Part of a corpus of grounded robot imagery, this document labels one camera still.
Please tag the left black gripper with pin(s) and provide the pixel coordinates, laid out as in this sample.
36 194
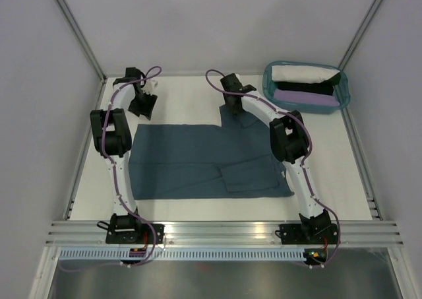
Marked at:
146 111

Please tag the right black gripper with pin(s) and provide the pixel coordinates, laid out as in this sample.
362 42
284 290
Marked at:
232 109

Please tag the blue-grey t shirt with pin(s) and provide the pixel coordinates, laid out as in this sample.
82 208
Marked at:
232 160

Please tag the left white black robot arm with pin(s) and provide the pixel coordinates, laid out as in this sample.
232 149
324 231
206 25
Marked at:
112 139

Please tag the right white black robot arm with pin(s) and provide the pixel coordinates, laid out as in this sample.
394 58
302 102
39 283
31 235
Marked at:
291 145

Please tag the purple rolled t shirt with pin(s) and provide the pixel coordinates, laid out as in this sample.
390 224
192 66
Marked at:
300 97

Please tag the white rolled t shirt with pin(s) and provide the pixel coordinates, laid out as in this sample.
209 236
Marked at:
302 74

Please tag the black rolled t shirt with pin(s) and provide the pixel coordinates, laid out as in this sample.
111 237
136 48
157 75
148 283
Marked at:
324 88

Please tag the teal plastic basket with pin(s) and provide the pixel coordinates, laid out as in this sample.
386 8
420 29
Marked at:
339 82

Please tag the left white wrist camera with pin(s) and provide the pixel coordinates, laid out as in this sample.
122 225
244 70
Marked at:
151 84

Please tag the left aluminium frame post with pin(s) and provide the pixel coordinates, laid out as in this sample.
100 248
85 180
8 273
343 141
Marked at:
70 19

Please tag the aluminium frame post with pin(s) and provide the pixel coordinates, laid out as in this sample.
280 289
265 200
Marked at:
70 19
360 32

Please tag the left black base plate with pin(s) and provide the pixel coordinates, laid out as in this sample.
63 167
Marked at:
142 235

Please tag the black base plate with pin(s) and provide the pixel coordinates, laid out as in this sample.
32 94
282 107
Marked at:
293 234
142 235

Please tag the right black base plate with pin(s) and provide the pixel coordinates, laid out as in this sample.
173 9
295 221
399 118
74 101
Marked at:
293 234

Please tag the aluminium front rail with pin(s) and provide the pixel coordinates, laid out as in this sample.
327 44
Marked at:
259 234

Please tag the light blue cable duct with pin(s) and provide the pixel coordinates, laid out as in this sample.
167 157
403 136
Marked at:
187 254

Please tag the right aluminium frame post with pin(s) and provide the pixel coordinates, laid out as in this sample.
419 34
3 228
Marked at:
360 32

